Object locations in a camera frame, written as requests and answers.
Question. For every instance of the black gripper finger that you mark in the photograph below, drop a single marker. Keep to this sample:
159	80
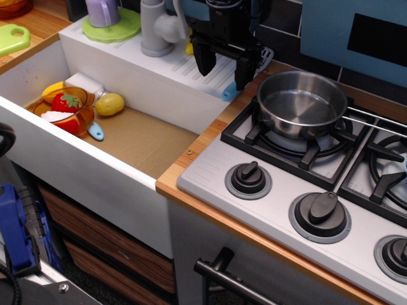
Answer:
205	57
244	72

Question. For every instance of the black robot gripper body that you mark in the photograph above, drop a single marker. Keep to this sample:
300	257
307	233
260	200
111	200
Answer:
230	28

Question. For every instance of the grey spatula blue handle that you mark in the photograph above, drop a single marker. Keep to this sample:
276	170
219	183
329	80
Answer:
231	92

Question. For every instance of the stainless steel pan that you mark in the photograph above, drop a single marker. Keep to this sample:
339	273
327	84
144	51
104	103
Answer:
303	105

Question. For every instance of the yellow toy banana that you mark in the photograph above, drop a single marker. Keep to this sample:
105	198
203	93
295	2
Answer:
189	47

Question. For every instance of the grey toy faucet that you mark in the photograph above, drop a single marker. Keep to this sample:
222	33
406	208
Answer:
161	30

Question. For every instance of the green plastic plate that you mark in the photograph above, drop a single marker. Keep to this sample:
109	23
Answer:
128	26

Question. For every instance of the yellow toy potato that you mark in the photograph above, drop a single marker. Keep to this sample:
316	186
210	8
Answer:
110	104

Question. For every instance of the purple plastic cup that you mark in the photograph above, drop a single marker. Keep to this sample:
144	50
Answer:
102	13

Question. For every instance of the black left stove knob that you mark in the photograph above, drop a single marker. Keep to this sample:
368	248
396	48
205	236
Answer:
248	181

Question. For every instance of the black stove knob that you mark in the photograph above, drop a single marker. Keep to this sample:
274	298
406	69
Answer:
320	217
390	256
248	181

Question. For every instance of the black left burner grate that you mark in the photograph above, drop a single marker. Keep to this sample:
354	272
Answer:
320	161

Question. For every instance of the black burner grate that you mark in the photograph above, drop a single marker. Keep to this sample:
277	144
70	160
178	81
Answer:
320	161
376	180

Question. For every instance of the white salt shaker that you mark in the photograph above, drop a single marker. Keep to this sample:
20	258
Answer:
90	85

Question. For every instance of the white toy sink basin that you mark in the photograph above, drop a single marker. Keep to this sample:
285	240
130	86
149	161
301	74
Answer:
167	103

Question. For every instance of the orange transparent bowl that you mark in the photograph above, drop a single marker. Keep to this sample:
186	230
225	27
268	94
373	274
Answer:
85	115

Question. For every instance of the yellow toy corn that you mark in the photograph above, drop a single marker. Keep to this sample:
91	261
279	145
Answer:
51	91

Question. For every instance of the red toy strawberry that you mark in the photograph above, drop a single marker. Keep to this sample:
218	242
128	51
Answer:
65	102

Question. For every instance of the red yellow toy fruit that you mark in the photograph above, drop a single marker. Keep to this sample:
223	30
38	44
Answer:
70	124

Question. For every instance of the grey stove top panel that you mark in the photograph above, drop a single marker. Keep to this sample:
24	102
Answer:
352	258

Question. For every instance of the black middle stove knob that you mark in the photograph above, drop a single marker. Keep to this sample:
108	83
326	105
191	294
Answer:
320	217

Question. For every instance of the white toy food piece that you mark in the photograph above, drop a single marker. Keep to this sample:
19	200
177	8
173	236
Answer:
55	116

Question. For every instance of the black right burner grate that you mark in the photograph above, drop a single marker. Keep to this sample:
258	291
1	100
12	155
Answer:
376	180

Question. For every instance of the green cutting board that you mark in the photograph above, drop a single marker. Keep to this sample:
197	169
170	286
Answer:
14	38

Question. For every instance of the orange bowl top left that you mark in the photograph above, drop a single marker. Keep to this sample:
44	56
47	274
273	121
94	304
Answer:
15	8

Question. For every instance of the upper wooden drawer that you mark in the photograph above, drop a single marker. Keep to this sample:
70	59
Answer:
137	260

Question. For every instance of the wooden drawer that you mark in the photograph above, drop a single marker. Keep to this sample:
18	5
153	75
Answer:
105	283
137	260

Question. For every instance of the black right stove knob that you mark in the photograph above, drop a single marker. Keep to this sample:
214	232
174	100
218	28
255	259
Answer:
390	256

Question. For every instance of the lower wooden drawer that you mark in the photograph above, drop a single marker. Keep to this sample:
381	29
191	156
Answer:
105	283

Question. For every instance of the blue clamp tool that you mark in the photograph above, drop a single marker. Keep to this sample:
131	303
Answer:
25	232

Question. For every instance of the light blue utensil handle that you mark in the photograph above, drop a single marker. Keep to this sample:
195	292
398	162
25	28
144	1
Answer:
95	131

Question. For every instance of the black oven door handle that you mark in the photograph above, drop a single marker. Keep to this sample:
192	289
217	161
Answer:
216	271

